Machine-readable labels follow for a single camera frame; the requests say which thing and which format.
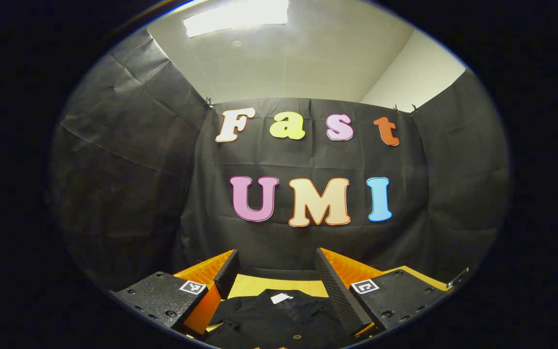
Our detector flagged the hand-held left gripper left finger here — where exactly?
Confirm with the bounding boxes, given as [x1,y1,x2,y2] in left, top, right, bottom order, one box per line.
[109,250,241,340]

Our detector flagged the black shirt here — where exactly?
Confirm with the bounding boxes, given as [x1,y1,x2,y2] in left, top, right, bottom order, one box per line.
[204,289,357,349]

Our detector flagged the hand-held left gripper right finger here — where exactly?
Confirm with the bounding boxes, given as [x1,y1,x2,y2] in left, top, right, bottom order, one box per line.
[315,248,449,338]

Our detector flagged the ceiling light panel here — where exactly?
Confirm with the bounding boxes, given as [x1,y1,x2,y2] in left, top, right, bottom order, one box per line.
[184,0,290,38]

